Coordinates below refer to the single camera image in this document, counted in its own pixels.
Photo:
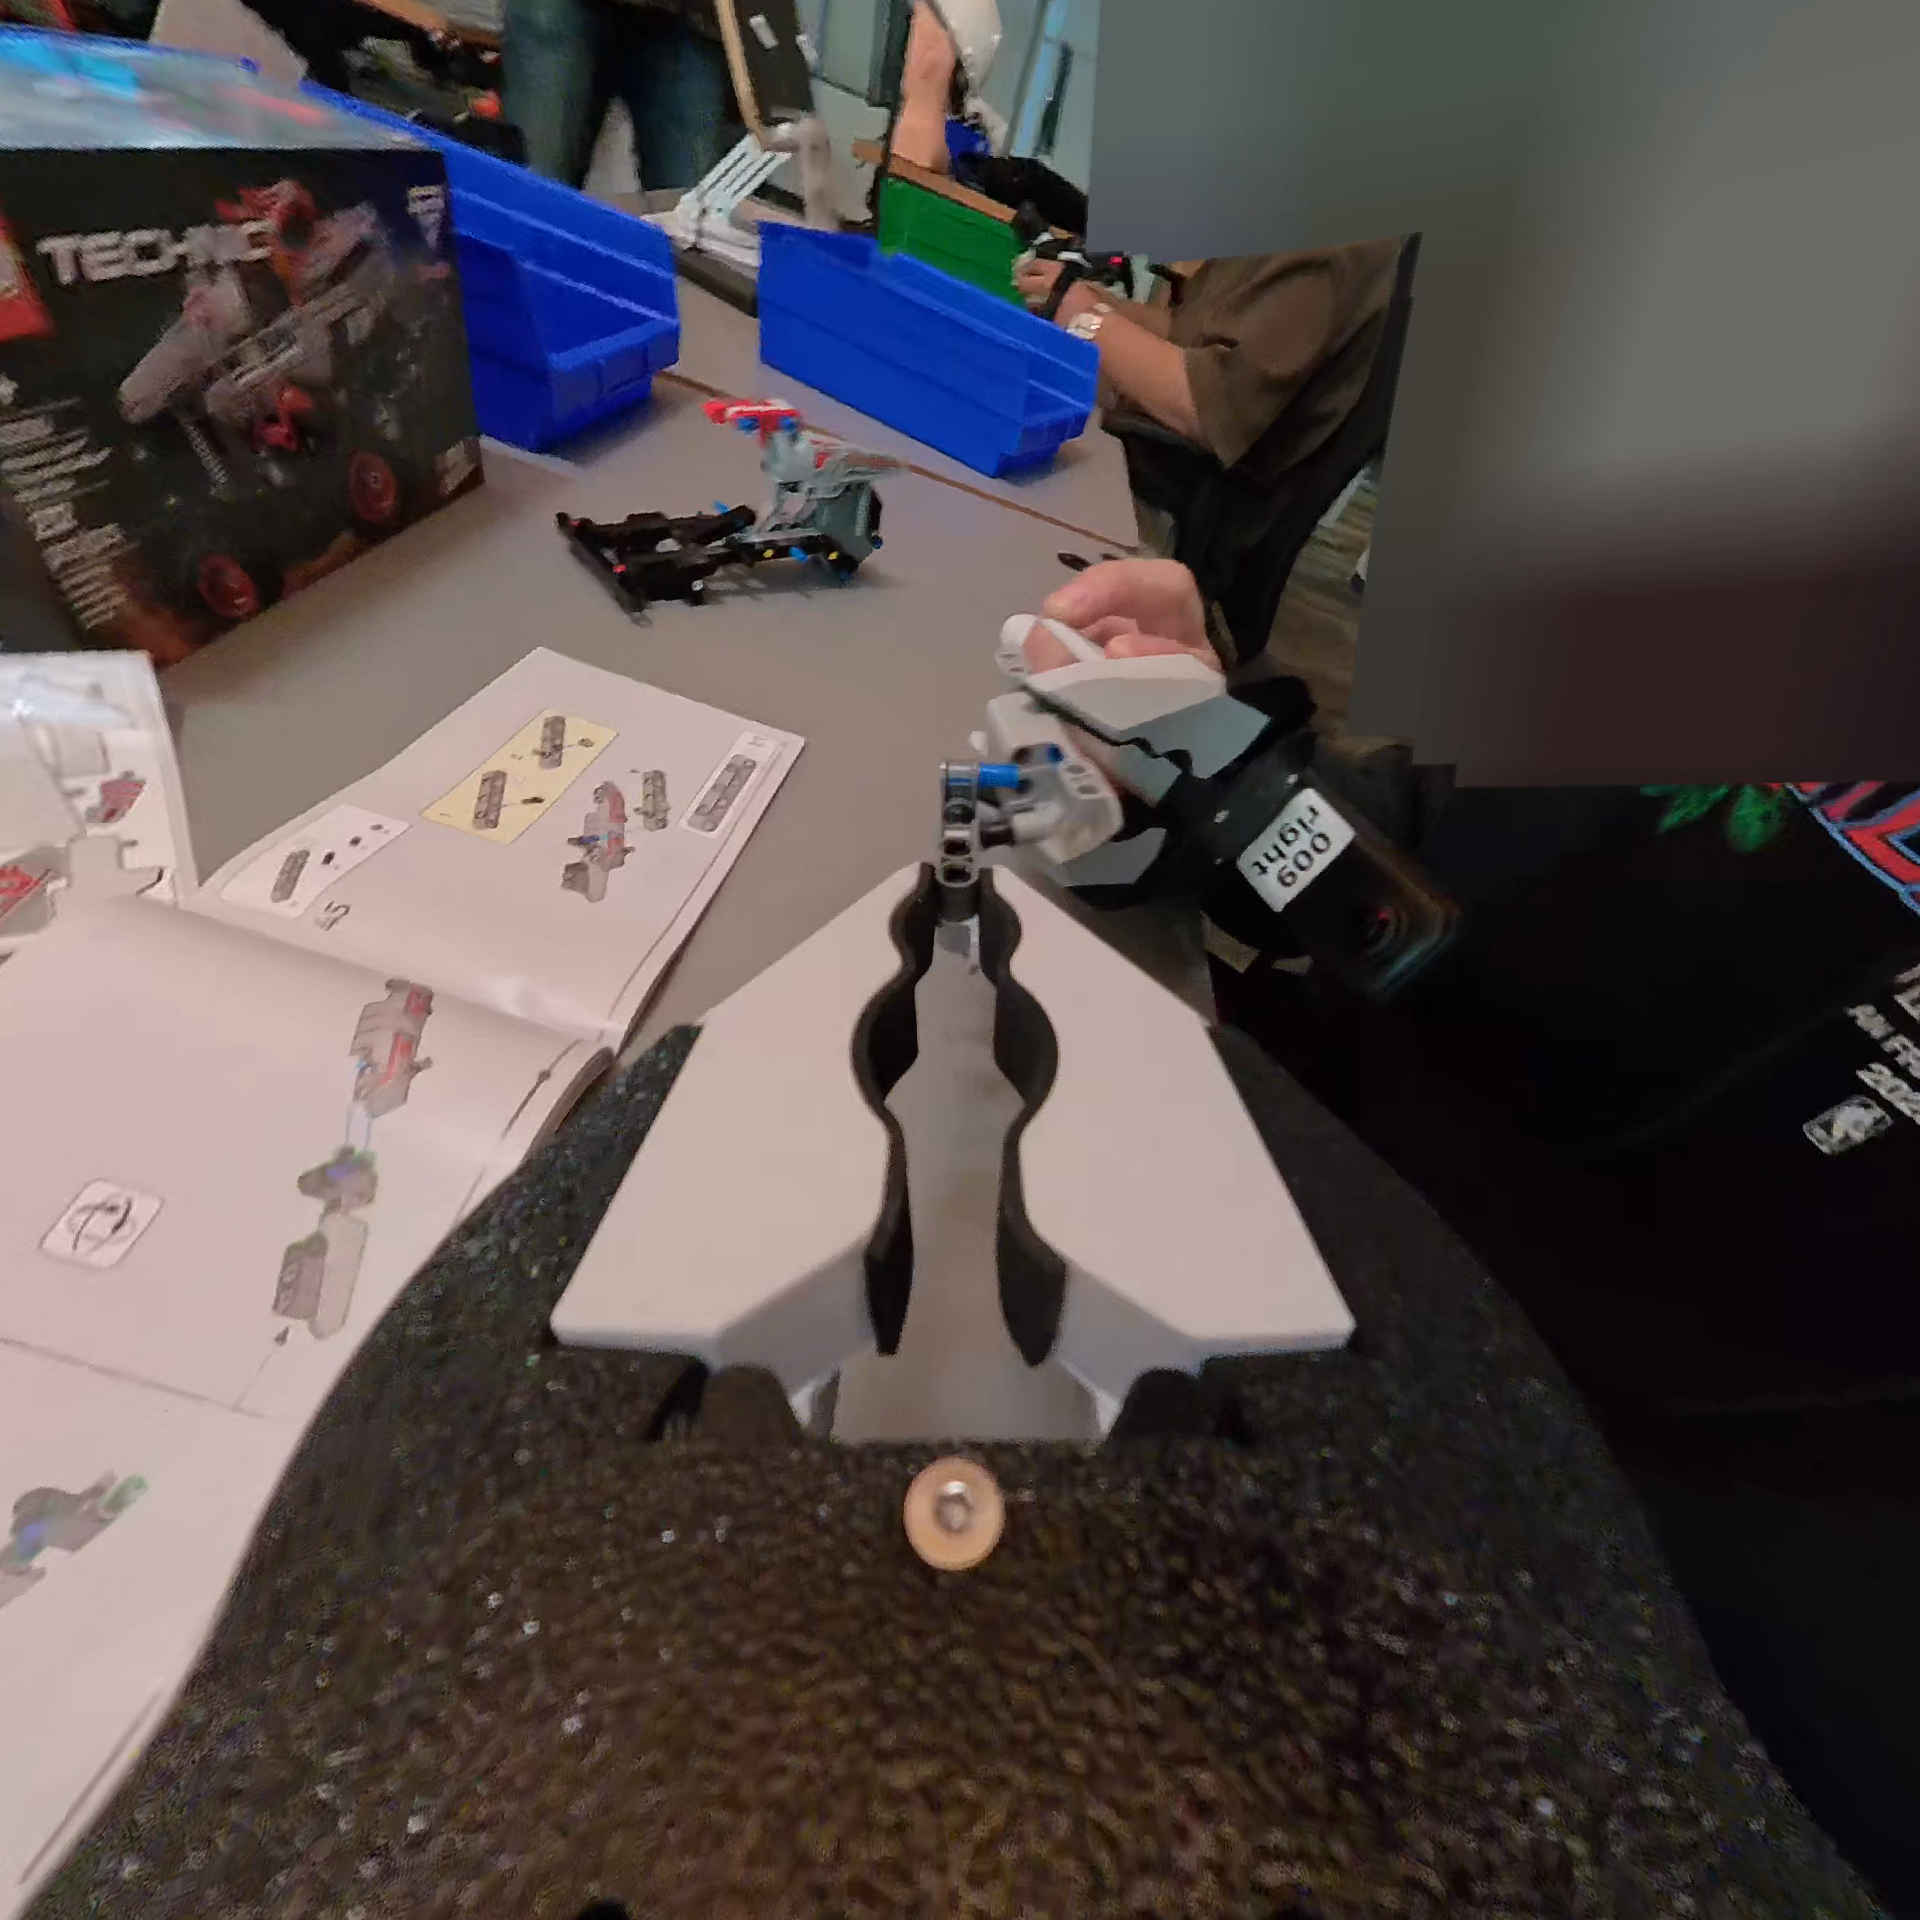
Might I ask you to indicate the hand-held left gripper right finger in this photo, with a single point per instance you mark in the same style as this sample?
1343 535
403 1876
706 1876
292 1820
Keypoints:
1184 1200

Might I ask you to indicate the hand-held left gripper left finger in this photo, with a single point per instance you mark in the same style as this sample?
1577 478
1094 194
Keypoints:
704 1200

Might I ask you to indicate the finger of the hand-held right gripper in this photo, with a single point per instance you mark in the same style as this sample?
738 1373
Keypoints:
1184 773
1125 692

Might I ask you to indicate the grey toy beam assembly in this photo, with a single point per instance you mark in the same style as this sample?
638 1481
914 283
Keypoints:
1051 788

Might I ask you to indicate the person's right hand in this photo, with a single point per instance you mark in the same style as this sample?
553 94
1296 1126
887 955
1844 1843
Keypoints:
1149 609

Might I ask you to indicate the blue storage bin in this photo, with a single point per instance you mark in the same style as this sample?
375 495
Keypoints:
914 344
554 330

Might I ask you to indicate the black toy vehicle chassis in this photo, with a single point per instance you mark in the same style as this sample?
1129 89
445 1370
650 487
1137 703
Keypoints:
704 541

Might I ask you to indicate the open instruction booklet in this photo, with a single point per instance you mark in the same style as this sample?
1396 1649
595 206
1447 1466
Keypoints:
224 1080

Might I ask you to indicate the green storage bin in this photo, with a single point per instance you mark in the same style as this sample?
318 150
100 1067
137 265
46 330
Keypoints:
939 225

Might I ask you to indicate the white folding stand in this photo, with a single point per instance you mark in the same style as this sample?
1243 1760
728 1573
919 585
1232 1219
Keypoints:
743 194

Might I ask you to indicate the clear bag with sticker sheet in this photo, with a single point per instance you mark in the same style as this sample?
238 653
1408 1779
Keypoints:
91 780

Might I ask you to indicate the dark toy set box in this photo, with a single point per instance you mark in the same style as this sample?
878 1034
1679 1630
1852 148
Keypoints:
224 374

